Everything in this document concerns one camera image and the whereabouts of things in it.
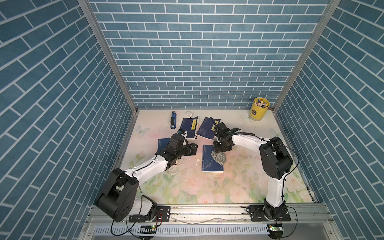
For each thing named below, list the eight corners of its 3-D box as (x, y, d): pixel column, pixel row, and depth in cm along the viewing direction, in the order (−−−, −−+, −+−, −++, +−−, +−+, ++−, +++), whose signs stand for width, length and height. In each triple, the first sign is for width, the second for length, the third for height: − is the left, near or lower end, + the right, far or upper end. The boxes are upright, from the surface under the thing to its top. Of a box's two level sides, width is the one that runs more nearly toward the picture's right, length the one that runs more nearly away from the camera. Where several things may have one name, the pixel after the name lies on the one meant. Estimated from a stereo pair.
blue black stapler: (170, 129, 111) (169, 125, 107) (173, 114, 120) (172, 110, 117) (175, 129, 111) (175, 125, 107) (177, 114, 120) (177, 110, 117)
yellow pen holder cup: (249, 121, 117) (255, 107, 105) (246, 110, 124) (251, 97, 112) (265, 121, 117) (272, 107, 105) (261, 111, 124) (267, 97, 113)
